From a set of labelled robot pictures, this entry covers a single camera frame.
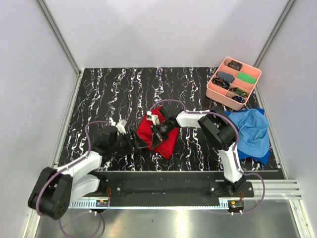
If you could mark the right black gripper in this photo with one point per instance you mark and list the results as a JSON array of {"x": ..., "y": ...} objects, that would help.
[{"x": 157, "y": 137}]

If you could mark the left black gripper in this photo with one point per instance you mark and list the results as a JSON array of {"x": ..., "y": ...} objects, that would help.
[{"x": 137, "y": 143}]

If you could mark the red cloth napkin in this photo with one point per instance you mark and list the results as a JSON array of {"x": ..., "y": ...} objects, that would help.
[{"x": 144, "y": 131}]

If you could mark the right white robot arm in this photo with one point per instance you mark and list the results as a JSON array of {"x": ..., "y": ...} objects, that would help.
[{"x": 219, "y": 130}]

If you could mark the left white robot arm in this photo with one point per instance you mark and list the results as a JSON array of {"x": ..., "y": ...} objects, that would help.
[{"x": 56, "y": 189}]

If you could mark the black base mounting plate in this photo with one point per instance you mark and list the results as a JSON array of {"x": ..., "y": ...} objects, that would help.
[{"x": 212, "y": 183}]

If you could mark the multicolour bands left compartment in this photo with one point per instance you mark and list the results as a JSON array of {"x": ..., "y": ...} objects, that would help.
[{"x": 221, "y": 82}]

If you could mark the multicolour bands compartment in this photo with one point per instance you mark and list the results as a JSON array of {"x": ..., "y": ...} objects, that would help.
[
  {"x": 221, "y": 82},
  {"x": 240, "y": 92}
]

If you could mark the pink divided organizer tray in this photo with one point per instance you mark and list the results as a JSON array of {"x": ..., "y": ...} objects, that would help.
[{"x": 226, "y": 97}]

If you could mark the multicolour bands front compartment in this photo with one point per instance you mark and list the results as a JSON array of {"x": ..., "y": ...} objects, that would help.
[{"x": 240, "y": 92}]

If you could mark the grey-blue cloth in tray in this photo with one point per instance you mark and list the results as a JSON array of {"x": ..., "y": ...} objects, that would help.
[{"x": 226, "y": 76}]

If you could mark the dark patterned item in tray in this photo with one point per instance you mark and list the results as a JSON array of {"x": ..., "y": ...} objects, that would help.
[{"x": 235, "y": 65}]

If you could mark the green cloth in tray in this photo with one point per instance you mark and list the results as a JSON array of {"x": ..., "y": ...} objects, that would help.
[{"x": 246, "y": 78}]

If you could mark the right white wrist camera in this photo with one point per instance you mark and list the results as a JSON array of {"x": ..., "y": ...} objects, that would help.
[{"x": 152, "y": 117}]

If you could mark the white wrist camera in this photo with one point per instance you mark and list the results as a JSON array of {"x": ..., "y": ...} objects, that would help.
[
  {"x": 152, "y": 117},
  {"x": 120, "y": 125}
]

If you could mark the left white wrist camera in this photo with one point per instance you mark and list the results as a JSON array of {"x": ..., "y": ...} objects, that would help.
[{"x": 120, "y": 125}]

